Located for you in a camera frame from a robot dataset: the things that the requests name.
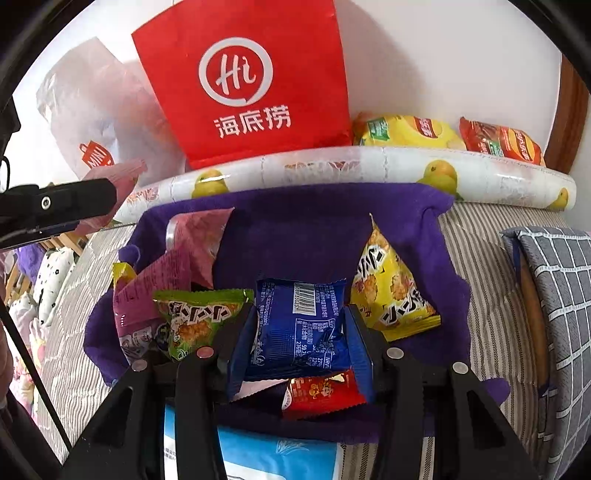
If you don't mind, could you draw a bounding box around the light blue tissue pack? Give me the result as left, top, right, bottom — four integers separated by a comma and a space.
162, 404, 346, 480

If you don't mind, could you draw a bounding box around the white Miniso plastic bag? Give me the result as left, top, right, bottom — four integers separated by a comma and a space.
36, 38, 185, 186

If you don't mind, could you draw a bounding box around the red orange chips bag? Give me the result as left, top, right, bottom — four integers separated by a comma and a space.
459, 117, 546, 167

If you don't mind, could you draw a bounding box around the pink foil snack packet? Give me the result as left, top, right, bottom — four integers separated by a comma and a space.
165, 208, 233, 289

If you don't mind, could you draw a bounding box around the red paper shopping bag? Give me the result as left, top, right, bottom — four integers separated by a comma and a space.
132, 0, 352, 170

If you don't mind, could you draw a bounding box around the striped quilted bed cover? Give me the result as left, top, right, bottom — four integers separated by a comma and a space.
40, 203, 566, 473

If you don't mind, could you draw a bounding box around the small red snack packet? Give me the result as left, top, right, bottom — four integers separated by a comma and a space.
281, 369, 367, 420

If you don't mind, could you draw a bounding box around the lemon print rolled tablecloth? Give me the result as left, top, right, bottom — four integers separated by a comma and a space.
115, 147, 577, 224

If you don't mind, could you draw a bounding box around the blue snack packet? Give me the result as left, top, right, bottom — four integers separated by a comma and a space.
230, 278, 352, 381

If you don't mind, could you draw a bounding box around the pink peach snack packet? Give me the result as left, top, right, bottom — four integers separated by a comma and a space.
74, 159, 147, 236

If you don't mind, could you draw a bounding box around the brown wooden wall trim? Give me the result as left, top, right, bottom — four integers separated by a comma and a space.
544, 55, 589, 174

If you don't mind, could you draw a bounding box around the magenta snack packet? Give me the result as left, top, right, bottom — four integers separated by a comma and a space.
112, 250, 191, 364

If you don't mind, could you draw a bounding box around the yellow chips bag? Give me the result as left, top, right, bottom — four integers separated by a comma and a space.
353, 114, 467, 151

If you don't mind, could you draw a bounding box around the yellow triangular snack packet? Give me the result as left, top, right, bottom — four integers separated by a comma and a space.
349, 223, 442, 342

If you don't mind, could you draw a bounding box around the grey checked pillow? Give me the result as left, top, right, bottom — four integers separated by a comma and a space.
502, 226, 590, 479

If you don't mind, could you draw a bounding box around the green triangular snack packet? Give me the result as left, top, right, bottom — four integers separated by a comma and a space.
152, 289, 254, 361

